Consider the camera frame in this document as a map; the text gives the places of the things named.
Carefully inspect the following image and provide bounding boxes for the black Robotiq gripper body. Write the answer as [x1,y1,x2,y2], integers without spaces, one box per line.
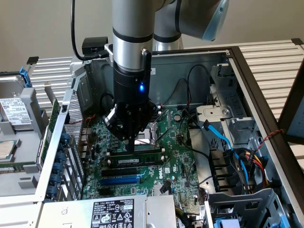
[113,67,151,124]

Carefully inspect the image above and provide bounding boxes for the green RAM stick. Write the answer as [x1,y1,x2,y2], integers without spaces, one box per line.
[0,161,38,167]
[110,152,164,165]

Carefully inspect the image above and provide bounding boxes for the black RAM slot bank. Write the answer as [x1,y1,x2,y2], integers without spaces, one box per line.
[147,105,163,124]
[105,147,166,169]

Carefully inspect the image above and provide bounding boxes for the CPU socket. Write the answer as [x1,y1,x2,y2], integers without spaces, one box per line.
[134,123,160,152]

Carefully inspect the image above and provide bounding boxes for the thin metal locking lever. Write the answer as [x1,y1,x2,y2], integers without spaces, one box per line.
[134,138,154,146]

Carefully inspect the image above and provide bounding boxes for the open grey PC case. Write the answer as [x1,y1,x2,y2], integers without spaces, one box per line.
[33,46,304,228]

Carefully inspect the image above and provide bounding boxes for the metal rear port block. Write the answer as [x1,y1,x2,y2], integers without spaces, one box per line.
[79,127,93,159]

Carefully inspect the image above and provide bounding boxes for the green Dell motherboard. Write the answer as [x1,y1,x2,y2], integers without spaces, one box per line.
[82,108,200,201]

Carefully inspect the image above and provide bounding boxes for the blue expansion slot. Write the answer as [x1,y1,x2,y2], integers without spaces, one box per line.
[99,176,139,187]

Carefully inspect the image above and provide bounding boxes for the black box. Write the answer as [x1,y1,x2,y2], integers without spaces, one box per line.
[81,37,110,57]

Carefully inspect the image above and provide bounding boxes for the green graphics card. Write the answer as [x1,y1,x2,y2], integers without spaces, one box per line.
[39,82,61,167]

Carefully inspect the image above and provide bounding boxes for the silver optical drive bay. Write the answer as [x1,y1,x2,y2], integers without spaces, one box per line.
[196,63,257,146]

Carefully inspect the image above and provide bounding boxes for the small silver heatsink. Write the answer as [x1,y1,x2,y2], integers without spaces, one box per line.
[152,184,167,196]

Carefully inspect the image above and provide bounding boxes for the black board connector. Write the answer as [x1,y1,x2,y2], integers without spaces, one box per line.
[159,180,172,194]

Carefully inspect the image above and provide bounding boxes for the grey hard drive tray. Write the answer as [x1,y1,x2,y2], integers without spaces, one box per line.
[0,71,48,198]

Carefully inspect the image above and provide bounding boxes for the silver power supply with label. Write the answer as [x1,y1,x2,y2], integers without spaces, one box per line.
[35,193,178,228]

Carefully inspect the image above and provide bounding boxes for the silver hard disk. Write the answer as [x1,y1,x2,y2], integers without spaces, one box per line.
[0,75,34,131]

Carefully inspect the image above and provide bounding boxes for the blue plastic clip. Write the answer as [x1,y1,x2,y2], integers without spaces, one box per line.
[19,67,33,89]

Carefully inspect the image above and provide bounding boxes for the silver CPU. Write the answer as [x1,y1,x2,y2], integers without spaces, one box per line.
[0,139,18,160]

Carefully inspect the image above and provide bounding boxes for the grey metal disk bay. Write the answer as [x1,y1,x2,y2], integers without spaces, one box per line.
[204,187,292,228]

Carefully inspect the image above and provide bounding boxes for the blue disk caddy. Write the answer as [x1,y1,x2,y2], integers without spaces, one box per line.
[213,218,241,228]

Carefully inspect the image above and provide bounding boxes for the dark framed side panel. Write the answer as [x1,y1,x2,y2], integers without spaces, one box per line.
[277,68,304,144]

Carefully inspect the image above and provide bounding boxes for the thick black wire loop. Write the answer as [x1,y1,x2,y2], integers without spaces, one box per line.
[100,93,114,117]

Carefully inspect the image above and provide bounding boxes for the low black wire loop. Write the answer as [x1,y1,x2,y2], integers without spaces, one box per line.
[165,78,189,105]

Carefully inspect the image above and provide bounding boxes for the short black wrist cable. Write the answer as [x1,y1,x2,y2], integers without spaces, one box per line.
[140,47,152,80]

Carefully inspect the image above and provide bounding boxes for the thin red wire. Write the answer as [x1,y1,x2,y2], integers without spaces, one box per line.
[65,114,97,125]

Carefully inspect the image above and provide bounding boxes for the tall black wire loop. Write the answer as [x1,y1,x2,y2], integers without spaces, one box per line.
[186,64,211,107]

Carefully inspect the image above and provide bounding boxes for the long black wire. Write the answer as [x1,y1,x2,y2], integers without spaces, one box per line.
[179,114,212,159]

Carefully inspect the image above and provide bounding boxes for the blue flat SATA wire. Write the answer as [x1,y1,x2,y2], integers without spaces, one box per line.
[201,120,252,188]

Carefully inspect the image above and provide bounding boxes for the black camera cable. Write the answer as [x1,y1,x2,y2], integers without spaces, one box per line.
[70,0,110,62]

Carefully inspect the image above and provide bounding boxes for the yellow black supply wires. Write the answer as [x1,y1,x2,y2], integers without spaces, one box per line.
[175,205,190,228]

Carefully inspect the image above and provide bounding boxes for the coloured power wire bundle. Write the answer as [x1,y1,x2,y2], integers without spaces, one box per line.
[238,147,270,190]

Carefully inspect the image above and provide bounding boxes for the red black twisted wire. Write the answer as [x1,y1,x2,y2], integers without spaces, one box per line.
[254,129,285,152]

